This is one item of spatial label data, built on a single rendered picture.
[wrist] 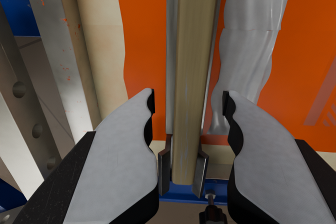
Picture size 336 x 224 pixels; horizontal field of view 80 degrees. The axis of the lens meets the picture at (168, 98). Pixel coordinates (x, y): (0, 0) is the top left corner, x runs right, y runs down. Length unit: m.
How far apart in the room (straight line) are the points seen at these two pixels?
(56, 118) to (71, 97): 1.54
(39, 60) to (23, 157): 1.30
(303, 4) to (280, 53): 0.06
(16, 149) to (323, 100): 0.45
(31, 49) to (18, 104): 1.31
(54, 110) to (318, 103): 1.69
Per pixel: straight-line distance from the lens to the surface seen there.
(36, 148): 0.35
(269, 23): 0.29
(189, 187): 0.40
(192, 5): 0.17
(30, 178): 0.39
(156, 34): 0.28
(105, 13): 0.29
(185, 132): 0.22
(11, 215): 0.61
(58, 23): 0.28
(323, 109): 0.40
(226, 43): 0.29
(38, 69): 1.67
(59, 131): 1.94
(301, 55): 0.33
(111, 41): 0.30
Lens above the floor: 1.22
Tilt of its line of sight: 58 degrees down
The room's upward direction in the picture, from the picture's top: 173 degrees counter-clockwise
